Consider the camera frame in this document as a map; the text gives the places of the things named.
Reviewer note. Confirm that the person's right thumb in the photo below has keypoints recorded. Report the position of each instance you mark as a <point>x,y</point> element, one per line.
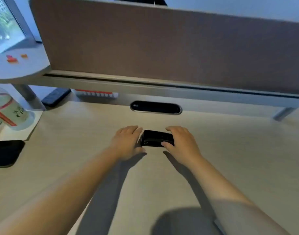
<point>167,144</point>

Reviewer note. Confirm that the grey metal partition rail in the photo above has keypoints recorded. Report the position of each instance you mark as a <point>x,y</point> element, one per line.
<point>164,89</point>

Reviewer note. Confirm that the person's left forearm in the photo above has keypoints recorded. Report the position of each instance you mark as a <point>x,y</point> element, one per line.
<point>59,198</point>

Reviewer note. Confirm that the black rectangular remote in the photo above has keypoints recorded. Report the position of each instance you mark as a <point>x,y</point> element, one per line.
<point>56,97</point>

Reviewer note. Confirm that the person's right hand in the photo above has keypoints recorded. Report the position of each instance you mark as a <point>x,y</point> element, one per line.
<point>183,148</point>

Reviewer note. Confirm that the brown desk partition panel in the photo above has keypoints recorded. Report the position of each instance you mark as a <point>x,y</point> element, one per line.
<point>164,44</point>

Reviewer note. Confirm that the person's left hand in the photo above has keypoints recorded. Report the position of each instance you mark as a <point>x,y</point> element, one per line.
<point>125,144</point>

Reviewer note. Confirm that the small black box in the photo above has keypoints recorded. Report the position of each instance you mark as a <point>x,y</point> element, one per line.
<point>154,138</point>

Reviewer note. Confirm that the window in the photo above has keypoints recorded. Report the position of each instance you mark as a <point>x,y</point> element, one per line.
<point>5,24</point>

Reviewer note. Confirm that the person's right forearm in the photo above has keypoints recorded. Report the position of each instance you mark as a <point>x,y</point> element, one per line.
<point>227,195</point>

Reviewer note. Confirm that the person's left thumb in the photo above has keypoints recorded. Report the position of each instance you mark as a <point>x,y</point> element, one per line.
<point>140,150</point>

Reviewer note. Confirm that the black smartphone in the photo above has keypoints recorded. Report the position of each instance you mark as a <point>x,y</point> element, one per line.
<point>5,152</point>

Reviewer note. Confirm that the red and white strip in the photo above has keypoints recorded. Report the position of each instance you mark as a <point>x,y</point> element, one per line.
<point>96,93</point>

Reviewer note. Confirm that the orange small object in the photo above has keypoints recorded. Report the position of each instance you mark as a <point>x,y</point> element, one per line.
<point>24,56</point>
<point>12,59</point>

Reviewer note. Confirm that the clear bottle with red label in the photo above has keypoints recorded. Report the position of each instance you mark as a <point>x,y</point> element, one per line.
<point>10,110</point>

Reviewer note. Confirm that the round white side table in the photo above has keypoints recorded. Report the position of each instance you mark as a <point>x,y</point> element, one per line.
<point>19,66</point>

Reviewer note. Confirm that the white paper sheet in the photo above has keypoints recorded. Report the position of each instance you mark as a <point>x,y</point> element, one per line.
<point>29,130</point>

